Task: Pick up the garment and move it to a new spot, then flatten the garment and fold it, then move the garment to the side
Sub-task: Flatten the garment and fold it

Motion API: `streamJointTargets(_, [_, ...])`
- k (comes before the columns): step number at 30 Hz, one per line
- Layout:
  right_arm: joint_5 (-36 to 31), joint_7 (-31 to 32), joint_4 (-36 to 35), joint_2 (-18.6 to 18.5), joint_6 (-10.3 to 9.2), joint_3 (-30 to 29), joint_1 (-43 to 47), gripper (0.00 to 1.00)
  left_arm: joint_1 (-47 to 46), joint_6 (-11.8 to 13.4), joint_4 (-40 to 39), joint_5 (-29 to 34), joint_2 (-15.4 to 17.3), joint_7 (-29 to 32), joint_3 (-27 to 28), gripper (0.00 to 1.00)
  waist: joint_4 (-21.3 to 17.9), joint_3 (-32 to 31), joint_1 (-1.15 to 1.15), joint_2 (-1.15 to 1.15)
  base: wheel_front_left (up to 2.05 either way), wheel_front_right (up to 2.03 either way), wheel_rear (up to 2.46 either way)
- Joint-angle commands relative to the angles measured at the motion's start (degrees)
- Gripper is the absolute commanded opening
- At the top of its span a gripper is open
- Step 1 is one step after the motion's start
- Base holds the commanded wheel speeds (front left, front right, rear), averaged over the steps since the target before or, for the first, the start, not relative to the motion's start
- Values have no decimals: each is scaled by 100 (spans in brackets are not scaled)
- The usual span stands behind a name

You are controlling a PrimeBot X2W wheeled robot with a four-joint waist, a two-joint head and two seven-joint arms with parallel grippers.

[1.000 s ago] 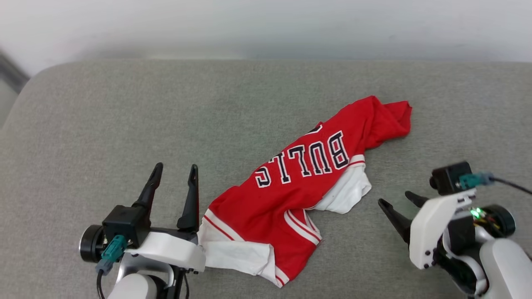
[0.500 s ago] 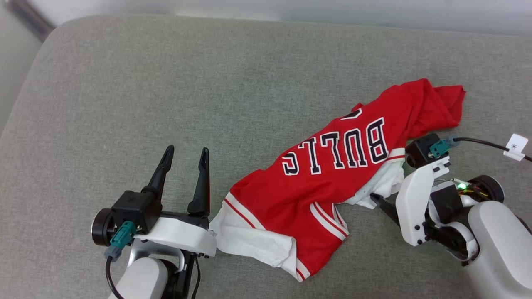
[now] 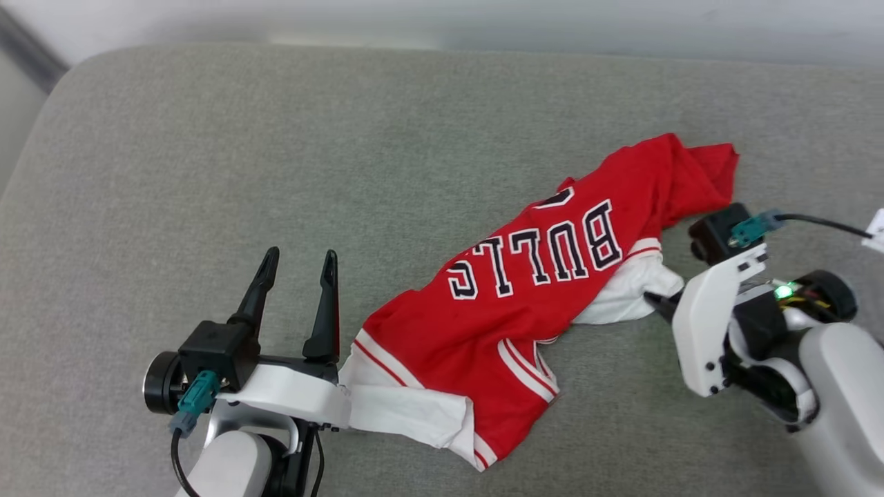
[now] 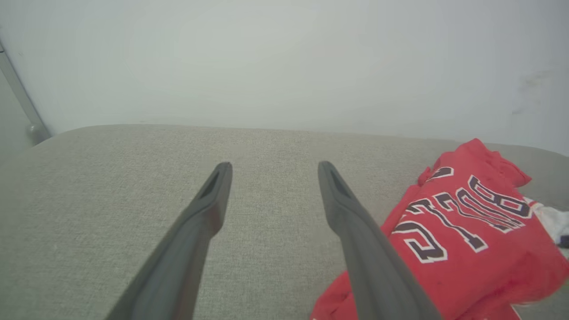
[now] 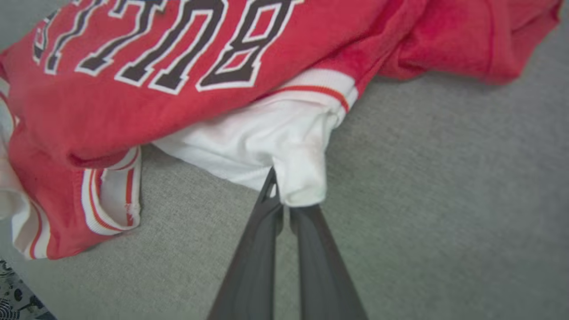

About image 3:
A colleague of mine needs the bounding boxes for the white cable label tag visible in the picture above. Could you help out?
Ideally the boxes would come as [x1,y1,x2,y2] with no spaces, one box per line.
[861,207,884,253]

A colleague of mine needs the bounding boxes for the red Bulls basketball jersey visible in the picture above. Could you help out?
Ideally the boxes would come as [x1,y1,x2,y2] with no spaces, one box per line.
[337,133,740,473]

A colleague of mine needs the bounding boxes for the black cable with teal plug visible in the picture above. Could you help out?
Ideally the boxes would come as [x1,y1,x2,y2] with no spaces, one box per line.
[727,211,874,249]
[168,371,220,497]

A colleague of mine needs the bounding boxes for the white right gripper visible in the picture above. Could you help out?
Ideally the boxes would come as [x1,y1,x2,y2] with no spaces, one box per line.
[644,243,769,399]

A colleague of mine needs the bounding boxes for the thin black cable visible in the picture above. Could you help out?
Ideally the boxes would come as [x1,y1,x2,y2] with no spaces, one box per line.
[311,427,327,497]

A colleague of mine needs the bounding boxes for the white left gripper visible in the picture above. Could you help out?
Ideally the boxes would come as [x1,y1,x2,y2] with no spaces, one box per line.
[218,247,351,430]

